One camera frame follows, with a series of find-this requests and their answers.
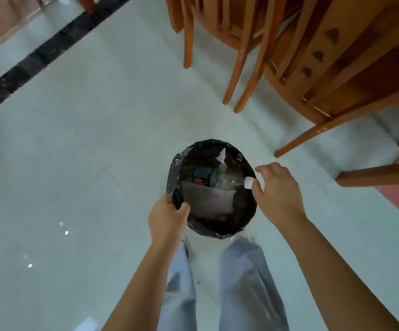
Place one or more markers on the person's right thumb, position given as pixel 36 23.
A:
pixel 257 193

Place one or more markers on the person's right hand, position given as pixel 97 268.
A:
pixel 280 193

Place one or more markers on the person's left forearm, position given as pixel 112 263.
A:
pixel 141 289

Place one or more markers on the green labelled can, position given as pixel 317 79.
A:
pixel 202 174

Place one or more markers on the black lined waste bin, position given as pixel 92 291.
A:
pixel 182 161

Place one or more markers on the person's left hand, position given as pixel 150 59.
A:
pixel 166 222

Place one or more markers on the plain wooden chair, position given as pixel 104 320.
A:
pixel 242 58

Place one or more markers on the light blue trousers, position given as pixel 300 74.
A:
pixel 246 289

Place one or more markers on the clear white-capped plastic bottle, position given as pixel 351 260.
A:
pixel 248 183

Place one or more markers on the white paper scrap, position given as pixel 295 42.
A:
pixel 222 156

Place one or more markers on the person's left thumb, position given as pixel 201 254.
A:
pixel 184 210

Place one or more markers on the wooden chair with cutout back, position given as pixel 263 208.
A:
pixel 337 58

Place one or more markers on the person's right forearm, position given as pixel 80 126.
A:
pixel 330 272

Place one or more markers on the clear plastic wrapper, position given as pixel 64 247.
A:
pixel 206 200

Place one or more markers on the brown wooden cabinet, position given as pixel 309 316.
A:
pixel 3 17

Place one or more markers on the wooden chair with red cushion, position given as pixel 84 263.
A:
pixel 385 174

